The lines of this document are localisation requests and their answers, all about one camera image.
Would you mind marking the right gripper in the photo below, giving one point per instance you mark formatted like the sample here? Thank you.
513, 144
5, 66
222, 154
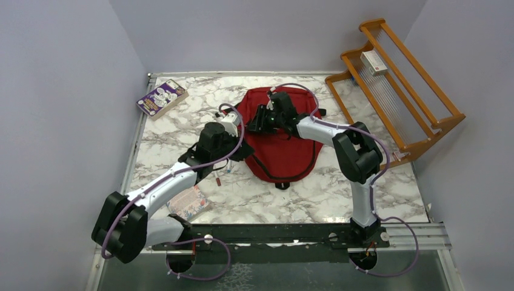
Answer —
259, 123

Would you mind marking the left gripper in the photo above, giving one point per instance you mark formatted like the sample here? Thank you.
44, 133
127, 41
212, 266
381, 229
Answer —
233, 131

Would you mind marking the red backpack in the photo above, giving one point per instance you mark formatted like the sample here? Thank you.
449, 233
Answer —
279, 157

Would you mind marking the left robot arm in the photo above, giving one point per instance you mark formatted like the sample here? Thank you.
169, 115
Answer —
121, 229

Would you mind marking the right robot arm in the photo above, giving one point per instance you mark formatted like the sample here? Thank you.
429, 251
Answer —
358, 156

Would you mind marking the white marker red cap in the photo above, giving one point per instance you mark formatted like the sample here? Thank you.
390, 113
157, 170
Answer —
218, 178

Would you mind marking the purple cover book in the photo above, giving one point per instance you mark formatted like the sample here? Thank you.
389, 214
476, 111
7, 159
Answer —
161, 99

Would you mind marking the floral cover book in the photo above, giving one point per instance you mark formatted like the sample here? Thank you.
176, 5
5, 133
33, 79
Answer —
189, 203

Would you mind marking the white red small box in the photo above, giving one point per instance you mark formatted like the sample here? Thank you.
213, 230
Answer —
373, 63

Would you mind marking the wooden rack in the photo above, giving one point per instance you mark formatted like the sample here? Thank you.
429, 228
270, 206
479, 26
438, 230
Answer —
410, 104

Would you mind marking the aluminium table frame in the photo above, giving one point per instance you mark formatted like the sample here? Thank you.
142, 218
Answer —
322, 197

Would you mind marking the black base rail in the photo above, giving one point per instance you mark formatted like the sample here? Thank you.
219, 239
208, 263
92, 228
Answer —
273, 243

